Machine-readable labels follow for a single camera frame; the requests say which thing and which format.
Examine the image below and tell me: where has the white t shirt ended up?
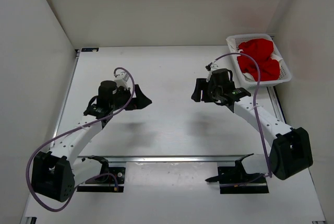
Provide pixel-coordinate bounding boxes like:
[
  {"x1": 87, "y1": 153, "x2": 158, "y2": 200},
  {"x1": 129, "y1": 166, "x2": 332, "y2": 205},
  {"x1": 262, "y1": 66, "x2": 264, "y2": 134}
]
[{"x1": 226, "y1": 38, "x2": 284, "y2": 81}]

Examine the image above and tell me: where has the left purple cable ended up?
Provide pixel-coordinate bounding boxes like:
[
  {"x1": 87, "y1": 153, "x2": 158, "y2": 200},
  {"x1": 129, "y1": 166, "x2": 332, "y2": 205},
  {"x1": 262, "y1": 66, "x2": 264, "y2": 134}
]
[{"x1": 28, "y1": 67, "x2": 136, "y2": 213}]

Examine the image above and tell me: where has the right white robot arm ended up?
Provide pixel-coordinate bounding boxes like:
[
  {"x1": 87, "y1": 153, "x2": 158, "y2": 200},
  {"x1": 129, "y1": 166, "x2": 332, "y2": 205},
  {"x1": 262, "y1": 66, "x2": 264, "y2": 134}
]
[{"x1": 191, "y1": 68, "x2": 313, "y2": 182}]

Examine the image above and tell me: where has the red t shirt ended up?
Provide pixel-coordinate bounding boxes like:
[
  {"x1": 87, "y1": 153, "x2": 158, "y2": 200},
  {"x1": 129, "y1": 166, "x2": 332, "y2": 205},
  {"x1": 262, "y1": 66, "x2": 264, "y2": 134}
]
[{"x1": 236, "y1": 39, "x2": 281, "y2": 81}]

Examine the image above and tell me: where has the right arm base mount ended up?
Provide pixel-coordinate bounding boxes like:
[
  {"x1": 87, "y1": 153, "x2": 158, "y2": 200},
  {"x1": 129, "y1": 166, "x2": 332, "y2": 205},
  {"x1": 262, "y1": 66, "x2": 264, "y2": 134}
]
[{"x1": 205, "y1": 154, "x2": 269, "y2": 194}]

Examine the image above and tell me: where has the aluminium table rail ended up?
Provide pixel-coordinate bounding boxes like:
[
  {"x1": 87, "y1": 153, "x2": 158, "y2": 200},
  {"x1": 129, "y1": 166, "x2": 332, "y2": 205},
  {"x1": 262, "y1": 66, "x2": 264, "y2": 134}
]
[{"x1": 78, "y1": 155, "x2": 269, "y2": 163}]

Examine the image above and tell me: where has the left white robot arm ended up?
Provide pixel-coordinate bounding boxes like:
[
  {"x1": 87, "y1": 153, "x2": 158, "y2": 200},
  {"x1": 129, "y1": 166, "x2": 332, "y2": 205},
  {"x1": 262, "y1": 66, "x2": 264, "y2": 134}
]
[{"x1": 28, "y1": 80, "x2": 152, "y2": 202}]

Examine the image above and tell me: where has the small table label sticker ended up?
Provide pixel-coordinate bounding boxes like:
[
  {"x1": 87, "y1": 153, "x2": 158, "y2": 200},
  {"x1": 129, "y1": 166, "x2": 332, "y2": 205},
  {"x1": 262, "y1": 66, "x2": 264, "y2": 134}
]
[{"x1": 81, "y1": 48, "x2": 99, "y2": 52}]

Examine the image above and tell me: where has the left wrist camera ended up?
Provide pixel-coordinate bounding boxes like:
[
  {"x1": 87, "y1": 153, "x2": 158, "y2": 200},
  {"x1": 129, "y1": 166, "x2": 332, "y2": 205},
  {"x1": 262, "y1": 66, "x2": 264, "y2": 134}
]
[{"x1": 114, "y1": 72, "x2": 129, "y2": 89}]

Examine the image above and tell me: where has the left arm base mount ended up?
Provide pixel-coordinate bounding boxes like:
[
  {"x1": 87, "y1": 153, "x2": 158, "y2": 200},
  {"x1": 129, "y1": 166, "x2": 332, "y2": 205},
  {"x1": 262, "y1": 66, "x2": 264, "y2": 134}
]
[{"x1": 71, "y1": 156, "x2": 126, "y2": 193}]

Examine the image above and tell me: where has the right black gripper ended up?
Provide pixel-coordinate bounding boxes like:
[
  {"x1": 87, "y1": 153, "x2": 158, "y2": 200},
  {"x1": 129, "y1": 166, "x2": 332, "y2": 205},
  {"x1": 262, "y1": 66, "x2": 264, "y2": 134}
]
[{"x1": 193, "y1": 79, "x2": 223, "y2": 103}]

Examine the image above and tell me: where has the purple cable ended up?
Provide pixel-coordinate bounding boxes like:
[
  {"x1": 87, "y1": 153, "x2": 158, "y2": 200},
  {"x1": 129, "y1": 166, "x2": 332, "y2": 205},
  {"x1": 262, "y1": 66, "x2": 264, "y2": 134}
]
[
  {"x1": 206, "y1": 52, "x2": 273, "y2": 178},
  {"x1": 28, "y1": 67, "x2": 136, "y2": 213}
]

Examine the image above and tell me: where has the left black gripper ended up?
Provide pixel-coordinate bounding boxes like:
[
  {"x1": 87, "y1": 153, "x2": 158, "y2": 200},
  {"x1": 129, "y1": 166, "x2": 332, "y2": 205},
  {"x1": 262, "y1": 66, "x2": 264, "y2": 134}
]
[{"x1": 110, "y1": 85, "x2": 152, "y2": 111}]

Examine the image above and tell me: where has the white plastic basket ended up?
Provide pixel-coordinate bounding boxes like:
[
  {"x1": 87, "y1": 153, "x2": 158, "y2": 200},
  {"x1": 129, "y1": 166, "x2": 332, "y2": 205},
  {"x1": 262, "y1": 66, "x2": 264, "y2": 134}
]
[{"x1": 226, "y1": 33, "x2": 292, "y2": 88}]

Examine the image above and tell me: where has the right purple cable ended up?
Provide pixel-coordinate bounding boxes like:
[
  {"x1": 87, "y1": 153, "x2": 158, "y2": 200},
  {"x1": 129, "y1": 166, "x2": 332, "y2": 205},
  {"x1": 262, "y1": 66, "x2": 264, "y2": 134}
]
[{"x1": 206, "y1": 52, "x2": 273, "y2": 178}]

